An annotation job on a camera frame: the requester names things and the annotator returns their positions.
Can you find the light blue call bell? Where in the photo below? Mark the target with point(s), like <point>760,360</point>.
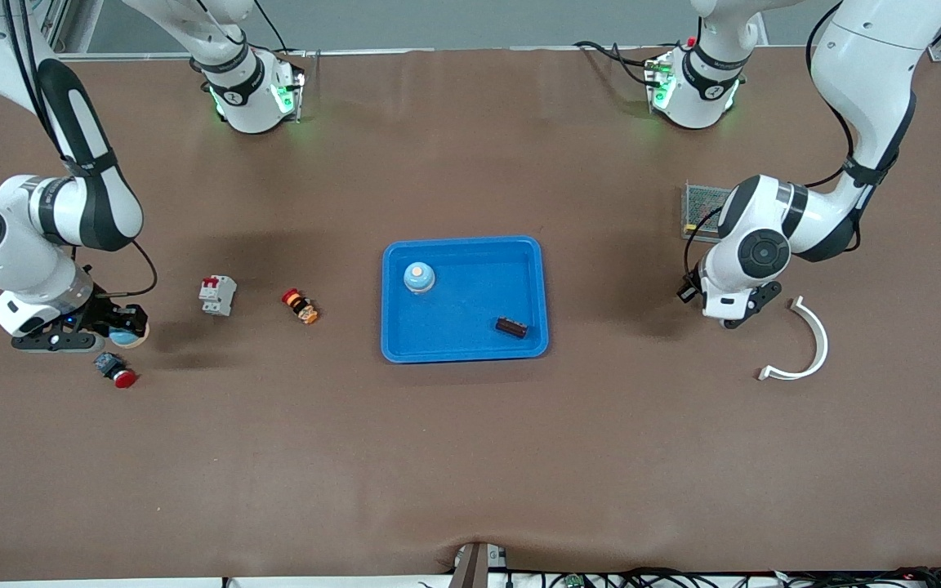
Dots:
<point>123,337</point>
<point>419,278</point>

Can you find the small black rectangular component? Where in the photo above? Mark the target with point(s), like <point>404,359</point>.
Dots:
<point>511,327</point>

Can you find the perforated metal power supply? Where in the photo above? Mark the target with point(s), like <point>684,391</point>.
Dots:
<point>703,208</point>

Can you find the brown metal table bracket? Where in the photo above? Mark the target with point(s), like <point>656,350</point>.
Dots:
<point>474,567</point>

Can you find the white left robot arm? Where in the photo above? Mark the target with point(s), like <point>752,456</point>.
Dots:
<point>871,65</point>

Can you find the yellow red emergency stop switch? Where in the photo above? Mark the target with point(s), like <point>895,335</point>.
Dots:
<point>301,306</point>

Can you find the white circuit breaker red switches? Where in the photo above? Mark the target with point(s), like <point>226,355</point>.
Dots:
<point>216,296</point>

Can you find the white semicircular pipe clamp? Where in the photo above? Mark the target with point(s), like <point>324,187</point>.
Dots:
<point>822,339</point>

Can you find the blue plastic tray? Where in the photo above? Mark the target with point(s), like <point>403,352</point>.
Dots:
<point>462,327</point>

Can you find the brown table cover mat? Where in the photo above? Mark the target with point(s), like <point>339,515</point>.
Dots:
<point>470,457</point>

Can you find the black red mushroom push button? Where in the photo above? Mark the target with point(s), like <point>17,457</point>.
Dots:
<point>117,371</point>

